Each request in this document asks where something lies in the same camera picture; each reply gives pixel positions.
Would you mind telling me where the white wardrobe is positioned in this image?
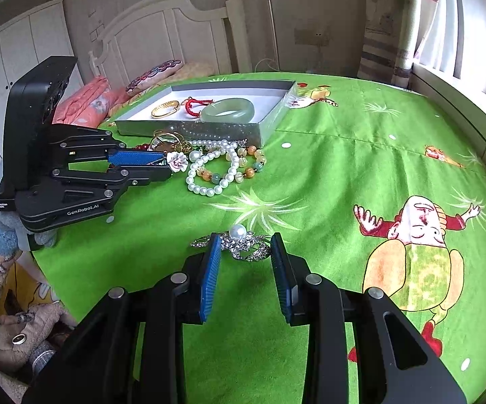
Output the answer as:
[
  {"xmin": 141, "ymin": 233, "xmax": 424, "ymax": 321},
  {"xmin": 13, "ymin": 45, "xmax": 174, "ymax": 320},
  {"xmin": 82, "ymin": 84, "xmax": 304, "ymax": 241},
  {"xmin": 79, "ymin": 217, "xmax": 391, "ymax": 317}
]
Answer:
[{"xmin": 0, "ymin": 0, "xmax": 74, "ymax": 160}]

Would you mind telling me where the green jade bangle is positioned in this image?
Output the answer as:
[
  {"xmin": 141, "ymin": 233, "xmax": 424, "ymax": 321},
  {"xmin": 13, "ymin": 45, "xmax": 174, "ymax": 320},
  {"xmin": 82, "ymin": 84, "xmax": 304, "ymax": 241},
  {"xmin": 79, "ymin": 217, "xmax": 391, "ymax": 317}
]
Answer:
[{"xmin": 200, "ymin": 98, "xmax": 255, "ymax": 124}]

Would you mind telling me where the silver pearl brooch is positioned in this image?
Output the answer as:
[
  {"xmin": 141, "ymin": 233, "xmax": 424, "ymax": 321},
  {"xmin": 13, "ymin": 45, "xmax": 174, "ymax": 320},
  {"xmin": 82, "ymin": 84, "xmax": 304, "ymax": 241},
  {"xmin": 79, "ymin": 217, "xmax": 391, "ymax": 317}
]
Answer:
[{"xmin": 190, "ymin": 224, "xmax": 270, "ymax": 263}]

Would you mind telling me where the patterned beige curtain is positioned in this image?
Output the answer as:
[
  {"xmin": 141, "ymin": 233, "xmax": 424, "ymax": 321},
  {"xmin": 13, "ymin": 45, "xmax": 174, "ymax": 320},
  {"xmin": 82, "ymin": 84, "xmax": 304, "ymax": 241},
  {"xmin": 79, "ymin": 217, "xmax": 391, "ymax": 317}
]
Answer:
[{"xmin": 357, "ymin": 0, "xmax": 439, "ymax": 88}]

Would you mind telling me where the gold bangle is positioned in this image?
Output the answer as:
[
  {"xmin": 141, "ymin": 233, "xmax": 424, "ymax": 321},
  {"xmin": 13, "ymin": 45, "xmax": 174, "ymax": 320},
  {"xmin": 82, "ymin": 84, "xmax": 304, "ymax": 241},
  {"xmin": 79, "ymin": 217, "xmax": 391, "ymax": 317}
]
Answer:
[{"xmin": 151, "ymin": 100, "xmax": 180, "ymax": 120}]

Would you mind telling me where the white charging cable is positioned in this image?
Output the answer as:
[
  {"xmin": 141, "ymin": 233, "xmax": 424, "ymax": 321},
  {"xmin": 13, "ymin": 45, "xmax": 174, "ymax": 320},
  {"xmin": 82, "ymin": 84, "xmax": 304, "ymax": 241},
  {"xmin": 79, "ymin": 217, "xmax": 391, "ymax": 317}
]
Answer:
[{"xmin": 252, "ymin": 0, "xmax": 282, "ymax": 74}]

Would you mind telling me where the wall power socket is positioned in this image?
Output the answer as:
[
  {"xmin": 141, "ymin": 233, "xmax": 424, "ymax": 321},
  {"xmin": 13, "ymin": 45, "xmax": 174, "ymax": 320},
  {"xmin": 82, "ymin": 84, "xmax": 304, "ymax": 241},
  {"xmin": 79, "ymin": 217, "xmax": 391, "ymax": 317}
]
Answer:
[{"xmin": 294, "ymin": 28, "xmax": 330, "ymax": 47}]

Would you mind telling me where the white wooden headboard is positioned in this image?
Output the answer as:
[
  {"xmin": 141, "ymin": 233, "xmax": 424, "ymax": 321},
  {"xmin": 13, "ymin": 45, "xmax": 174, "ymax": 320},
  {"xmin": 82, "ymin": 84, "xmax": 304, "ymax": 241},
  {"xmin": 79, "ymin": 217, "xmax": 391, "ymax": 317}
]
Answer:
[{"xmin": 89, "ymin": 0, "xmax": 252, "ymax": 89}]

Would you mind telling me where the gold pendant brooch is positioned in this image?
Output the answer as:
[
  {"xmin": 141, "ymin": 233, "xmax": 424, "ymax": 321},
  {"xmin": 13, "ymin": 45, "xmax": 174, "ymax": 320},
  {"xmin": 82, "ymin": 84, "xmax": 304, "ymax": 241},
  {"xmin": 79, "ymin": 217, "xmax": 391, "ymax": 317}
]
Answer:
[{"xmin": 149, "ymin": 130, "xmax": 193, "ymax": 154}]

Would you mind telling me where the patterned decorative pillow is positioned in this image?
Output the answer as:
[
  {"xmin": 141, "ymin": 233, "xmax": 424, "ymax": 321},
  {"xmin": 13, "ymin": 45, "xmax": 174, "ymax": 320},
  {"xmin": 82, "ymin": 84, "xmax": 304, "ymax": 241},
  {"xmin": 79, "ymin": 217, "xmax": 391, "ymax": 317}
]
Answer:
[{"xmin": 125, "ymin": 59, "xmax": 183, "ymax": 97}]

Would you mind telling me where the green cartoon blanket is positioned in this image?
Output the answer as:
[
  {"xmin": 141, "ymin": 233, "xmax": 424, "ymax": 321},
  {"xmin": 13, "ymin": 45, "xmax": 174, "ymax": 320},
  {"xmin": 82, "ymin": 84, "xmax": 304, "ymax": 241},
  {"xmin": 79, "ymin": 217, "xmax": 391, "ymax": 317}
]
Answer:
[{"xmin": 35, "ymin": 75, "xmax": 486, "ymax": 402}]

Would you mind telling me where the orange green bead bracelet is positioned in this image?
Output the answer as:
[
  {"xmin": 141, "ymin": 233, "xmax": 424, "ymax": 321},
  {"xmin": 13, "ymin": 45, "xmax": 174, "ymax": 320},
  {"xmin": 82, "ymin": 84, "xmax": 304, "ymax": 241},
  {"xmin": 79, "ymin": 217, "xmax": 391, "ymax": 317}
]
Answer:
[{"xmin": 196, "ymin": 144, "xmax": 268, "ymax": 185}]

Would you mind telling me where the white flower brooch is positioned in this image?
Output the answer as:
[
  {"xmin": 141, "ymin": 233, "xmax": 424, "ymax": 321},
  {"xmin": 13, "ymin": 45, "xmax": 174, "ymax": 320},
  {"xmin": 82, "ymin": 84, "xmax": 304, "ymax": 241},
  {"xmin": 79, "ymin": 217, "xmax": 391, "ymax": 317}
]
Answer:
[{"xmin": 166, "ymin": 151, "xmax": 188, "ymax": 172}]

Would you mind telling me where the red woven bracelet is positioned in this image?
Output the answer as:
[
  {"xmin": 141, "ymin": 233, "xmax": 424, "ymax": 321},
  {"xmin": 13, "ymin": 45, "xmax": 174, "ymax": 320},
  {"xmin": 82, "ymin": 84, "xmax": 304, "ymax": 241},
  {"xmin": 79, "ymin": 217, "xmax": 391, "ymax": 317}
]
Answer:
[{"xmin": 181, "ymin": 96, "xmax": 214, "ymax": 119}]

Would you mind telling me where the white pearl necklace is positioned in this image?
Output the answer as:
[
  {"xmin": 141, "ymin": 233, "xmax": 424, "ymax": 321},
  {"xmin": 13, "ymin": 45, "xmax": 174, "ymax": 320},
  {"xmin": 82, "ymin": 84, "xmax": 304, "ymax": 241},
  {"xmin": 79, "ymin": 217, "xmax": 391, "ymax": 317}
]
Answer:
[{"xmin": 184, "ymin": 138, "xmax": 249, "ymax": 198}]

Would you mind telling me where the pink folded quilt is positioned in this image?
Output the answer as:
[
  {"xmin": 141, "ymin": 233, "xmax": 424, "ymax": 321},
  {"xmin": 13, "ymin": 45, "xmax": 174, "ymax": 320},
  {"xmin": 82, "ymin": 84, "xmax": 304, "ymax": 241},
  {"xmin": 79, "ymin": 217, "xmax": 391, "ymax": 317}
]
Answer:
[{"xmin": 52, "ymin": 76, "xmax": 129, "ymax": 129}]

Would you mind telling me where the silver jewelry box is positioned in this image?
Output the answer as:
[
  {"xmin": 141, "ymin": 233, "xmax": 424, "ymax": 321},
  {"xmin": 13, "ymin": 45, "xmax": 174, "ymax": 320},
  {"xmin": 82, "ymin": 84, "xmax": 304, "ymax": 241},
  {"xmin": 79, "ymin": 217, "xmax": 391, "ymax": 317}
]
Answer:
[{"xmin": 115, "ymin": 80, "xmax": 296, "ymax": 147}]

